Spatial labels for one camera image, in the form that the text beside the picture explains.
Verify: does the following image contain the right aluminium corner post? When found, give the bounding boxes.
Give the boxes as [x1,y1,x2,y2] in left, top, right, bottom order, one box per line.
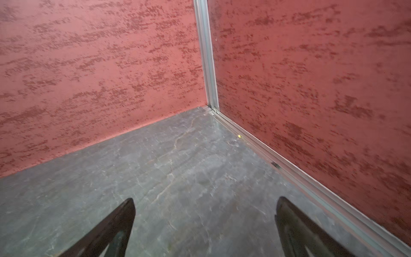
[193,0,219,112]

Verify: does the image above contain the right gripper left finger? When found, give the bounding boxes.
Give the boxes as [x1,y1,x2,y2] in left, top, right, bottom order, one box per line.
[61,198,136,257]

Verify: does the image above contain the right aluminium floor rail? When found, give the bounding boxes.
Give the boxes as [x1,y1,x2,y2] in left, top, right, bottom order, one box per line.
[205,107,411,257]

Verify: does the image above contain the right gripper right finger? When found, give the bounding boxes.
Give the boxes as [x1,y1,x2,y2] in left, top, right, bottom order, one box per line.
[275,197,354,257]

